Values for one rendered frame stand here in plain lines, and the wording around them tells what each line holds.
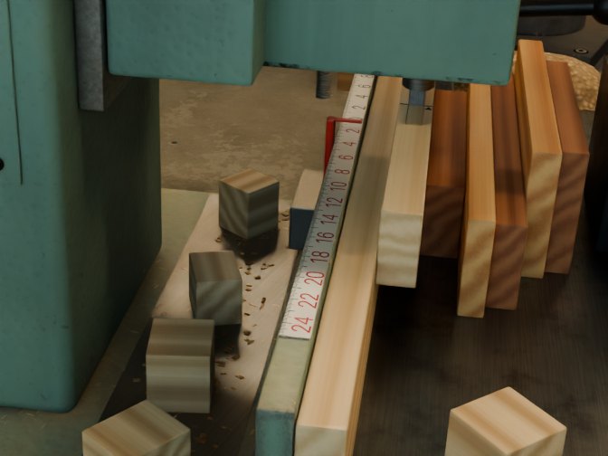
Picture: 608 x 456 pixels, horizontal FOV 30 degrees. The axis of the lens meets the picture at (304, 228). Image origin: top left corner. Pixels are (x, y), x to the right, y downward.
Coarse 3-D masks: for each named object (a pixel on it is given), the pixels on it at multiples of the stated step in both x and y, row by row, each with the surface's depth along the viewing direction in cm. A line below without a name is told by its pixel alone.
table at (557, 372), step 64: (576, 256) 66; (384, 320) 58; (448, 320) 59; (512, 320) 59; (576, 320) 59; (384, 384) 53; (448, 384) 54; (512, 384) 54; (576, 384) 54; (384, 448) 49; (576, 448) 50
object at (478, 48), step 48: (288, 0) 61; (336, 0) 61; (384, 0) 60; (432, 0) 60; (480, 0) 60; (288, 48) 62; (336, 48) 62; (384, 48) 62; (432, 48) 61; (480, 48) 61
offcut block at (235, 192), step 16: (240, 176) 88; (256, 176) 88; (224, 192) 88; (240, 192) 86; (256, 192) 86; (272, 192) 88; (224, 208) 88; (240, 208) 87; (256, 208) 87; (272, 208) 88; (224, 224) 89; (240, 224) 88; (256, 224) 88; (272, 224) 89
